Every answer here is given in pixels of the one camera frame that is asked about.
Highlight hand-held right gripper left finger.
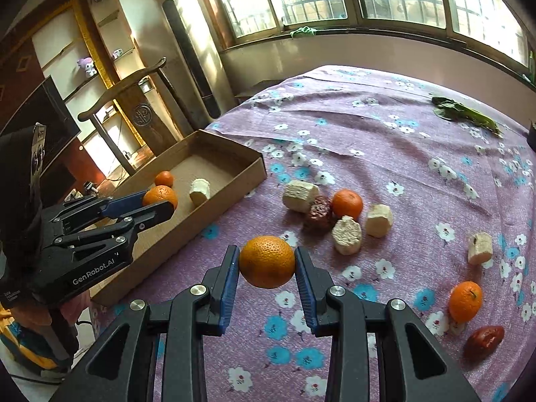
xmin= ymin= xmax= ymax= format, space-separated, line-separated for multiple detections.
xmin=49 ymin=244 xmax=241 ymax=402

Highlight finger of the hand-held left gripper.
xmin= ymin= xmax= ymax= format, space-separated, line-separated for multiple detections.
xmin=52 ymin=200 xmax=176 ymax=260
xmin=49 ymin=190 xmax=147 ymax=229

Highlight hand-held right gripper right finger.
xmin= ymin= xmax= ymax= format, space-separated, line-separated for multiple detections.
xmin=294 ymin=246 xmax=482 ymax=402

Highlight large textured orange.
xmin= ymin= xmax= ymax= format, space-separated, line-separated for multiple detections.
xmin=239 ymin=236 xmax=296 ymax=289

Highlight round white foam piece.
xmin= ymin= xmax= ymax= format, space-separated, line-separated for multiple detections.
xmin=332 ymin=215 xmax=362 ymax=255

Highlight wrinkled dark red date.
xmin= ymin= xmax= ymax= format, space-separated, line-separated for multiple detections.
xmin=304 ymin=196 xmax=336 ymax=231

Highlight shallow cardboard box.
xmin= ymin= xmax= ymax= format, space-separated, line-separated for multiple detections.
xmin=90 ymin=130 xmax=266 ymax=307

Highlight large white foam block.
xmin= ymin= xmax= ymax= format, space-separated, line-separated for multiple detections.
xmin=282 ymin=180 xmax=321 ymax=213

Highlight peeled sugarcane chunk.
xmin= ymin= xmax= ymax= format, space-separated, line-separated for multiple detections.
xmin=468 ymin=232 xmax=493 ymax=265
xmin=365 ymin=204 xmax=394 ymax=239

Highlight smooth red date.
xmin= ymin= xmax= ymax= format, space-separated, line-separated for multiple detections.
xmin=464 ymin=325 xmax=505 ymax=358

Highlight person's left hand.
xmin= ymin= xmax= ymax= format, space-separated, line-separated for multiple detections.
xmin=10 ymin=292 xmax=90 ymax=328

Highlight white foam cube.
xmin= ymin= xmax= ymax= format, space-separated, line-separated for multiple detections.
xmin=189 ymin=179 xmax=211 ymax=207

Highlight wooden low cabinet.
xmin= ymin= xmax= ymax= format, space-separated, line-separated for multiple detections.
xmin=42 ymin=134 xmax=130 ymax=202

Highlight yellow and blue cloth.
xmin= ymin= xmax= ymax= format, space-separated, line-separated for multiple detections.
xmin=0 ymin=308 xmax=57 ymax=371

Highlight dark wooden chair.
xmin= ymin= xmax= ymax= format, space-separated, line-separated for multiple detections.
xmin=77 ymin=58 xmax=197 ymax=177

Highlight black television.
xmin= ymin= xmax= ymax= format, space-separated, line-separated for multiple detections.
xmin=0 ymin=75 xmax=82 ymax=168

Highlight purple plush toy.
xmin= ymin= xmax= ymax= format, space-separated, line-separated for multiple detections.
xmin=76 ymin=56 xmax=98 ymax=78

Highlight dark wooden stool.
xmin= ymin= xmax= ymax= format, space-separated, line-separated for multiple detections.
xmin=235 ymin=85 xmax=261 ymax=105

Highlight tower air conditioner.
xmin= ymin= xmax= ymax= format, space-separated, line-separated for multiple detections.
xmin=153 ymin=0 xmax=222 ymax=132

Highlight purple floral tablecloth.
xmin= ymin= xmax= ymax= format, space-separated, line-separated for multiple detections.
xmin=90 ymin=65 xmax=536 ymax=402

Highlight gold-framed display shelf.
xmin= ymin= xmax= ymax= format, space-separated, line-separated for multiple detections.
xmin=31 ymin=0 xmax=139 ymax=143

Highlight green leafy vegetable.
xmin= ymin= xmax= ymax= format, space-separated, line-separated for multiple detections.
xmin=431 ymin=96 xmax=503 ymax=137

